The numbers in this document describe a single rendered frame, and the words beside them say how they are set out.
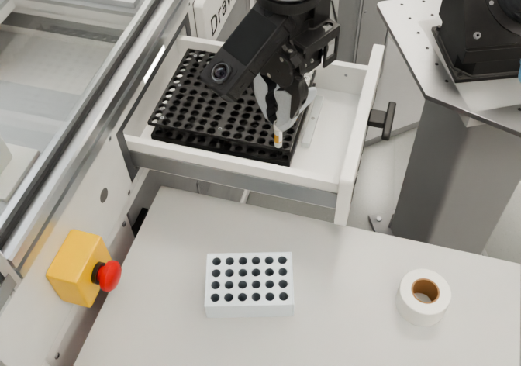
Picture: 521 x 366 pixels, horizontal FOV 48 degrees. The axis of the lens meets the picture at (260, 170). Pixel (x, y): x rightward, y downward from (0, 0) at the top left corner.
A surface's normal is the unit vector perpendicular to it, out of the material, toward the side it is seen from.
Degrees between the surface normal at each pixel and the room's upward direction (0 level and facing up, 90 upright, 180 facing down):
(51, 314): 90
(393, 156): 0
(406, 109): 3
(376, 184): 0
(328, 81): 90
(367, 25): 90
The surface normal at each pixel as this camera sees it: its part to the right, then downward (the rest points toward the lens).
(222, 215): -0.03, -0.62
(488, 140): 0.19, 0.76
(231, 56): -0.40, -0.22
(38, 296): 0.96, 0.20
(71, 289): -0.27, 0.76
